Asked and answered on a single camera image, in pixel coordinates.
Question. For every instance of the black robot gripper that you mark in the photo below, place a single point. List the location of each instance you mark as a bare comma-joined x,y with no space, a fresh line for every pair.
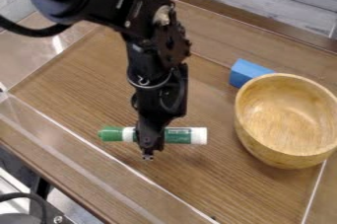
159,102

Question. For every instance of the green Expo marker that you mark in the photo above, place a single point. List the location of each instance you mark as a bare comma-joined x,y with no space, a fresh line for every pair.
177,135

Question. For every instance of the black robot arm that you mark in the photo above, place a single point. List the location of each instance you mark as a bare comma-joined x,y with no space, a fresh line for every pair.
158,47

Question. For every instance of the brown wooden bowl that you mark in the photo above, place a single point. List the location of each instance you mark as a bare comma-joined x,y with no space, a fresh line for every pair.
286,120

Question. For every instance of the blue foam block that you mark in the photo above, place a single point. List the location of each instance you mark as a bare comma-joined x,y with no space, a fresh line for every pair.
244,71

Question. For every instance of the black metal stand base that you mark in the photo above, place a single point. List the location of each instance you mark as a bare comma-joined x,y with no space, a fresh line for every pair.
50,215

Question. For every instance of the clear acrylic tray wall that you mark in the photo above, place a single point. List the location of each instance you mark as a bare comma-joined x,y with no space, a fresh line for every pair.
67,89

